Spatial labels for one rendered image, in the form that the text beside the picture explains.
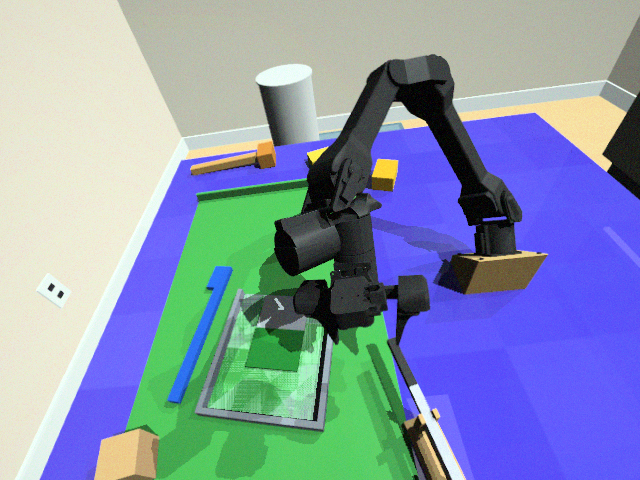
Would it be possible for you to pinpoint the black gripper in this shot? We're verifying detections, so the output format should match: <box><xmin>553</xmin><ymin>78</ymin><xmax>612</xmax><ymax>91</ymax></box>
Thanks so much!
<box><xmin>293</xmin><ymin>246</ymin><xmax>430</xmax><ymax>345</ymax></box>

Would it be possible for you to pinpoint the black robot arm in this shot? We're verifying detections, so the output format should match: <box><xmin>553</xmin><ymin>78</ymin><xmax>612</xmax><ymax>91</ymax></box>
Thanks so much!
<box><xmin>274</xmin><ymin>54</ymin><xmax>522</xmax><ymax>330</ymax></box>

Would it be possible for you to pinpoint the orange wooden mallet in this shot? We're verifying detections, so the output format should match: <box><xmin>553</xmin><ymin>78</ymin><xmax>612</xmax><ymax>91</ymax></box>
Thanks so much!
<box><xmin>190</xmin><ymin>141</ymin><xmax>276</xmax><ymax>175</ymax></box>

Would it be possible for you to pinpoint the green mat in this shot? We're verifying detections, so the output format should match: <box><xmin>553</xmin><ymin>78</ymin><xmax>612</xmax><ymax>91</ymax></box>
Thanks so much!
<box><xmin>125</xmin><ymin>187</ymin><xmax>419</xmax><ymax>480</ymax></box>

